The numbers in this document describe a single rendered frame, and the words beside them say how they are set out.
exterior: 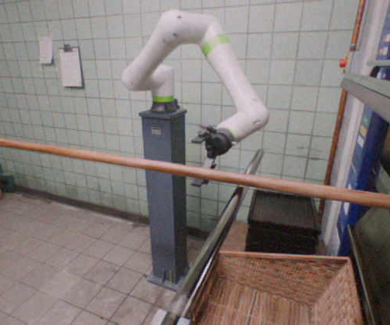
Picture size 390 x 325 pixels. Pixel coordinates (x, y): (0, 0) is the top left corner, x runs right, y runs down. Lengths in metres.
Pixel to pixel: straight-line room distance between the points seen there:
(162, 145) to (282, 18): 1.03
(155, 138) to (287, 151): 0.91
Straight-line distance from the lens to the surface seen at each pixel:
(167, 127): 1.43
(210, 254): 0.45
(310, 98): 1.81
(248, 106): 1.01
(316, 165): 1.92
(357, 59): 1.46
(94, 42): 2.40
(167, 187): 1.56
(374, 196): 0.66
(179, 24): 1.07
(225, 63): 1.09
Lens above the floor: 1.47
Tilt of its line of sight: 21 degrees down
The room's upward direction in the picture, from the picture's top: straight up
